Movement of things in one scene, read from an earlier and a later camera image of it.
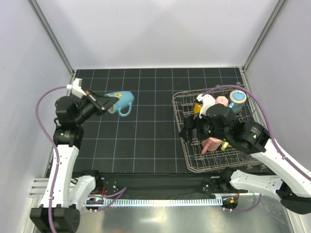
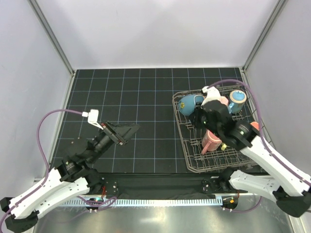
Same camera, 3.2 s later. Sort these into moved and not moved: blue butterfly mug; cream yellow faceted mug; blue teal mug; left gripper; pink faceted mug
Moved: left gripper; blue teal mug
Not moved: cream yellow faceted mug; pink faceted mug; blue butterfly mug
